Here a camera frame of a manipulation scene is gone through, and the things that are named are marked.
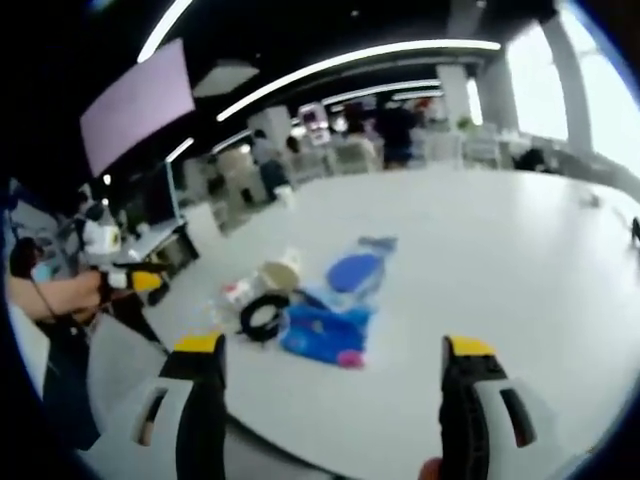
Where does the beige bowl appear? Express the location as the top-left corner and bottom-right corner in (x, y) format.
(258, 259), (302, 297)

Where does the blue printed packet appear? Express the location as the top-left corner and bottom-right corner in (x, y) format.
(278, 303), (375, 372)

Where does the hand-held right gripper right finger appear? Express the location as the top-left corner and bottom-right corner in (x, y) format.
(435, 334), (557, 480)

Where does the long ceiling light strip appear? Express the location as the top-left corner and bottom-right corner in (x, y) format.
(215, 39), (503, 123)

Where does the red and white small packet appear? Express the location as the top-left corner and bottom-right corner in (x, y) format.
(221, 281), (257, 307)

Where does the clear plastic packet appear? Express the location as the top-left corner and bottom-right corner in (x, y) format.
(198, 298), (239, 334)

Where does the person's left hand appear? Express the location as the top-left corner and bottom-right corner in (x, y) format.
(69, 269), (109, 316)

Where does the large wall screen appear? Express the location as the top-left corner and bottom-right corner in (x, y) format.
(78, 38), (197, 177)

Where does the white table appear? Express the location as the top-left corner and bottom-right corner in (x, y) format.
(9, 167), (640, 480)

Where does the black tape roll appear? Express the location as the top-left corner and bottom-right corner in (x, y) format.
(238, 293), (292, 345)

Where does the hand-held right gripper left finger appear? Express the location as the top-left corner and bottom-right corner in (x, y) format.
(107, 330), (227, 480)

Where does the clear packet with blue oval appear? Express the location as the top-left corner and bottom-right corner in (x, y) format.
(323, 234), (400, 302)

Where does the person's dark clothing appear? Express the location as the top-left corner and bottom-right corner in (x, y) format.
(40, 317), (104, 452)

